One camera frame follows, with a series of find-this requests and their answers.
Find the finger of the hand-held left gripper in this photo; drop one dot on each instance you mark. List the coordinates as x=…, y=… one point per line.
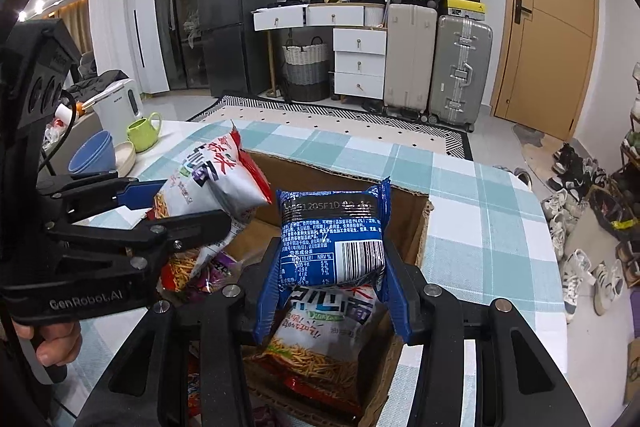
x=135, y=197
x=190, y=227

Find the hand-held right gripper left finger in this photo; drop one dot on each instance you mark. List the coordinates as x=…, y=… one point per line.
x=267, y=297

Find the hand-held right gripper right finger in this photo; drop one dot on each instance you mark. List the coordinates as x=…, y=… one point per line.
x=397, y=302

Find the white red noodle snack bag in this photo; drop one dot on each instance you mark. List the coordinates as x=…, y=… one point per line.
x=182, y=272
x=315, y=332
x=215, y=177

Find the blue cookie packet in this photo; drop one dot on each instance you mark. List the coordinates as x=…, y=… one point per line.
x=330, y=232

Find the brown cardboard box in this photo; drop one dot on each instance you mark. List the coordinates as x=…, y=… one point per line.
x=300, y=177

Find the person's left hand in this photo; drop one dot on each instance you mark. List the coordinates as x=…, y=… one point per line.
x=50, y=342

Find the beige plate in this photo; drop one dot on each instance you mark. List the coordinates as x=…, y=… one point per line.
x=125, y=157

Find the blue bowl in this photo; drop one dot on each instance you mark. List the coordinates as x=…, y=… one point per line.
x=90, y=152
x=109, y=161

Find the green mug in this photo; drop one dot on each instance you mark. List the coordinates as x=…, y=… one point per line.
x=142, y=132

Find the white electric kettle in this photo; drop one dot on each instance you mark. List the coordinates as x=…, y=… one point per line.
x=120, y=102

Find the dark jacket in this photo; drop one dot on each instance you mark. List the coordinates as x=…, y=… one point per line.
x=95, y=82

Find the black white patterned rug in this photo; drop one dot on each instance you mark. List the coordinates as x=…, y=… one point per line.
x=350, y=127

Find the white wardrobe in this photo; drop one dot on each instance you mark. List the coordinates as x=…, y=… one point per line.
x=130, y=7

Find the woven laundry basket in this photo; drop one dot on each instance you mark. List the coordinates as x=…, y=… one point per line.
x=306, y=67

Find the dark grey fridge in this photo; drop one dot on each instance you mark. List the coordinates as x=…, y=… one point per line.
x=235, y=17

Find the round floor mat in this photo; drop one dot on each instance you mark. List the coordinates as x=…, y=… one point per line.
x=540, y=152

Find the white drawer desk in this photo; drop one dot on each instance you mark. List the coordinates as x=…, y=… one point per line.
x=357, y=52

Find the silver suitcase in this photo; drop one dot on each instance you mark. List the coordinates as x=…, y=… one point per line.
x=460, y=67

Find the beige suitcase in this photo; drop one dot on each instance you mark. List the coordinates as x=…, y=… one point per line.
x=410, y=57

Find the wooden shoe rack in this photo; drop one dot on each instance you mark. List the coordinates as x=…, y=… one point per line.
x=631, y=157

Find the yellow black shoe box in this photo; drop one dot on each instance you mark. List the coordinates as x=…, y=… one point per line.
x=465, y=9

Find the wooden door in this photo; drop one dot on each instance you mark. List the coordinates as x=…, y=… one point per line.
x=550, y=22

